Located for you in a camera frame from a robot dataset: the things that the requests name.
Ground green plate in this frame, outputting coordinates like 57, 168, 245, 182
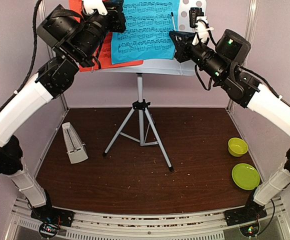
231, 163, 261, 191

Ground aluminium front rail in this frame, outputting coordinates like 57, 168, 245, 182
6, 197, 290, 240

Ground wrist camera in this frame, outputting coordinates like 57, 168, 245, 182
82, 0, 108, 16
189, 7, 216, 46

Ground right aluminium corner post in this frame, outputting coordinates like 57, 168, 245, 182
226, 0, 258, 112

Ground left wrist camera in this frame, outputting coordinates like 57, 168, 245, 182
82, 0, 108, 16

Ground green bowl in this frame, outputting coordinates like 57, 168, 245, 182
227, 137, 249, 157

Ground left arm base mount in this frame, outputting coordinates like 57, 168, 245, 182
30, 207, 75, 239

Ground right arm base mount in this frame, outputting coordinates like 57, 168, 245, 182
224, 207, 267, 238

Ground blue sheet music mat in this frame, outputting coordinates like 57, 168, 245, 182
111, 0, 180, 64

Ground grey metronome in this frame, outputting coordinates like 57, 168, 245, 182
62, 122, 88, 164

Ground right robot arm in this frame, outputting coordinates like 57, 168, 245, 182
169, 29, 290, 222

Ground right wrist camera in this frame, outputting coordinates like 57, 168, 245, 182
189, 7, 216, 46

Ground aluminium corner post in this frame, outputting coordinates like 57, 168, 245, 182
36, 0, 70, 118
226, 0, 258, 112

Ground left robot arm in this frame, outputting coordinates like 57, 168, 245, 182
0, 0, 126, 222

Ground red sheet music mat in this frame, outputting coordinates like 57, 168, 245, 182
68, 0, 144, 70

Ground left aluminium corner post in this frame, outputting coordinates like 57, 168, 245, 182
36, 0, 70, 118

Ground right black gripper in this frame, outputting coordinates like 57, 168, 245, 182
168, 29, 229, 82

